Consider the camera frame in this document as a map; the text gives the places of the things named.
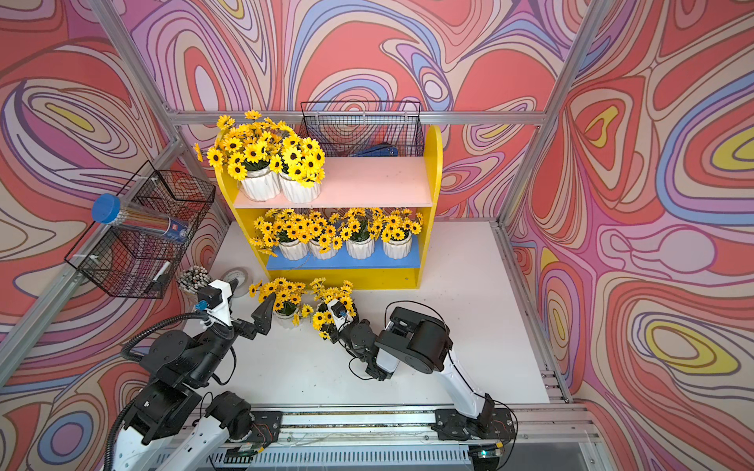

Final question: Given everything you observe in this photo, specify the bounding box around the clear tube with blue cap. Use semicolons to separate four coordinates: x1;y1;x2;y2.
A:
92;194;190;243

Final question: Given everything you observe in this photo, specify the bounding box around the black wire basket left wall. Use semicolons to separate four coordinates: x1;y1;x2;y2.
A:
65;162;215;298

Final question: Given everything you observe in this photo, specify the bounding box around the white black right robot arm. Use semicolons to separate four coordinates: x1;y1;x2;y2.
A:
323;301;502;441

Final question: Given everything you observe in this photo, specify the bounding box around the black wire basket wall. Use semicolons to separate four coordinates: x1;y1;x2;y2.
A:
300;99;424;157
65;162;215;298

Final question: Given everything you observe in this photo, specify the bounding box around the clear cup of pencils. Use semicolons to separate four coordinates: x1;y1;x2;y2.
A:
177;265;212;294

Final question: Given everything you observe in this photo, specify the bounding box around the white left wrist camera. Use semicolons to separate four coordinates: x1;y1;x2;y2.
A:
196;280;238;329

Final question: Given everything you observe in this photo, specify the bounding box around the black wire basket back wall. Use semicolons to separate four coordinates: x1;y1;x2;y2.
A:
300;99;424;157

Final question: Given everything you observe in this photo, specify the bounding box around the sunflower pot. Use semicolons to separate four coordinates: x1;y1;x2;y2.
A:
306;211;344;260
249;209;311;261
269;131;326;204
380;208;424;260
309;278;359;343
340;207;380;260
194;110;298;202
249;278;314;328

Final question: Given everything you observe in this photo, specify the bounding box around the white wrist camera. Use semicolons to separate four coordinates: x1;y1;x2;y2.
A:
196;280;238;329
328;299;353;330

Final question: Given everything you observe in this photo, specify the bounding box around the yellow pink blue wooden shelf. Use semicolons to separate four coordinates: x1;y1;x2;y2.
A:
209;125;444;290

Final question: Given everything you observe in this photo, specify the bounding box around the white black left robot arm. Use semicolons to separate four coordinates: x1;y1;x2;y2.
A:
103;288;282;470

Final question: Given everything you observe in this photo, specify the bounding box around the metal base rail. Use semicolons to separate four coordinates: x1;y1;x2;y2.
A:
134;402;608;471

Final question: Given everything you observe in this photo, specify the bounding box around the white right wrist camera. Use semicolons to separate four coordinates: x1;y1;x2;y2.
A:
328;299;353;330

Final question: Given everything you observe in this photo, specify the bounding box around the white tape roll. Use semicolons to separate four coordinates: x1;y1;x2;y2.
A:
223;267;253;298

